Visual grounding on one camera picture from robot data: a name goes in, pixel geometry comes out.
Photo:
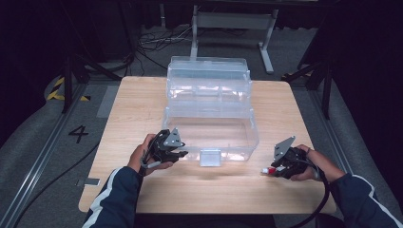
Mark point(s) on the grey metal desk frame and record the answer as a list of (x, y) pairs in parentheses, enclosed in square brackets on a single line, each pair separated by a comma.
[(233, 19)]

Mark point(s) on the clear plastic storage box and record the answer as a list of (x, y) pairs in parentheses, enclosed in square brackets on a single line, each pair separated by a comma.
[(209, 107)]

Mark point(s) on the person's left hand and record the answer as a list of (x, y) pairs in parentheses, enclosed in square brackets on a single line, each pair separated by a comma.
[(138, 158)]

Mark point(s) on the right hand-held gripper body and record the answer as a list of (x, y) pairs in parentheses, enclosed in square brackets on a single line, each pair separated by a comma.
[(296, 161)]

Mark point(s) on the black metal stand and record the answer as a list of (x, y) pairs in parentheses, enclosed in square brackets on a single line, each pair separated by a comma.
[(67, 85), (326, 91)]

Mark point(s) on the aluminium floor rail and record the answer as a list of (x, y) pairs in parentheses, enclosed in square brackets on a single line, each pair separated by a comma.
[(340, 152), (34, 167)]

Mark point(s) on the white and red tube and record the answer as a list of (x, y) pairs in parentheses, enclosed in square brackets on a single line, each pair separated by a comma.
[(269, 171)]

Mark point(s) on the person's right hand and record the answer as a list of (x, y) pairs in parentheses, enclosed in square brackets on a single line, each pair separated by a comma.
[(323, 169)]

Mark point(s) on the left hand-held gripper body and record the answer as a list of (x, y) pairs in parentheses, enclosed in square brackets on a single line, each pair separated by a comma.
[(160, 148)]

